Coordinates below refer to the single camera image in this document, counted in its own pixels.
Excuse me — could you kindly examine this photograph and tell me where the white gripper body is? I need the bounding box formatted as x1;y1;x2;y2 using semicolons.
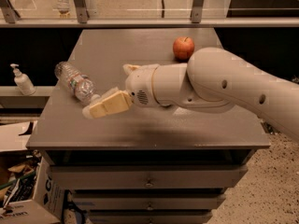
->
125;64;159;107

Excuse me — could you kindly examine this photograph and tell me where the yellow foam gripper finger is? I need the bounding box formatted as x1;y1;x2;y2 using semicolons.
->
122;64;140;76
82;87;133;119

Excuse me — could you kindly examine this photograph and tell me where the clear plastic water bottle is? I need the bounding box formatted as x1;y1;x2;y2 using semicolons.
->
54;62;100;105

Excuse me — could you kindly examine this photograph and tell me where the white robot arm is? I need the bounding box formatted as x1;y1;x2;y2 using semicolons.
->
82;48;299;141

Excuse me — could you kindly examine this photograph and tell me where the red apple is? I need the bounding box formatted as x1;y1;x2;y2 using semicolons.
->
173;36;194;60

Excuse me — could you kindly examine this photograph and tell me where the white pump dispenser bottle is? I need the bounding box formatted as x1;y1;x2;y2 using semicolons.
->
10;63;36;95

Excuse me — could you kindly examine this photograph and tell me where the grey drawer cabinet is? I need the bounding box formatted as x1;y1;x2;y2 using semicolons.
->
25;27;271;224

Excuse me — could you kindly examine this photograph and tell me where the grey metal railing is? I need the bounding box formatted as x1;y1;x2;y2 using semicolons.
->
0;0;299;28

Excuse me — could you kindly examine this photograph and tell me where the top grey drawer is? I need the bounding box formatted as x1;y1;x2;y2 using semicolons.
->
50;165;248;189

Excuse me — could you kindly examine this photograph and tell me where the grey drawer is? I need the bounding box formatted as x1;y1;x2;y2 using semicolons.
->
50;165;248;189
73;193;225;211
89;211;212;224

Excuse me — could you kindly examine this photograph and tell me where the middle grey drawer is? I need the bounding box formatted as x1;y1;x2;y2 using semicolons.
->
73;193;225;211

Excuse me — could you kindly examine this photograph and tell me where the bottom grey drawer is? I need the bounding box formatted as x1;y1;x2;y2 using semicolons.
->
89;211;212;224

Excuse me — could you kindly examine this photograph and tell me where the white cardboard box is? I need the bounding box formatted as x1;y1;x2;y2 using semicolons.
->
0;121;64;224

